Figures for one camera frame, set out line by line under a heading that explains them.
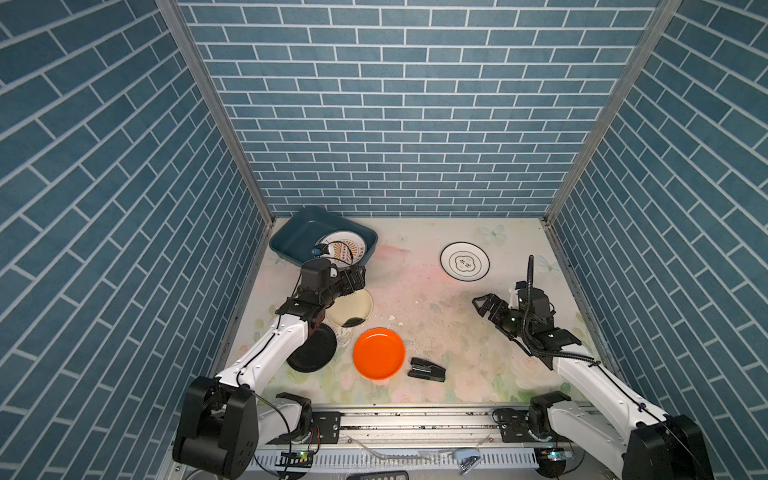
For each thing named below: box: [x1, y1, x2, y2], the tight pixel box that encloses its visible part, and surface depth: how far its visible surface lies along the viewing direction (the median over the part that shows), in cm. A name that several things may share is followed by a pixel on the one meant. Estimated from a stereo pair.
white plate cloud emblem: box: [440, 241, 491, 282], surface depth 110 cm
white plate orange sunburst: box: [319, 231, 366, 267], surface depth 110 cm
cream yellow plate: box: [326, 288, 374, 327], surface depth 96 cm
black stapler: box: [407, 357, 446, 382], surface depth 83 cm
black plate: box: [286, 324, 337, 373], surface depth 86 cm
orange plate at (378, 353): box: [352, 327, 406, 380], surface depth 88 cm
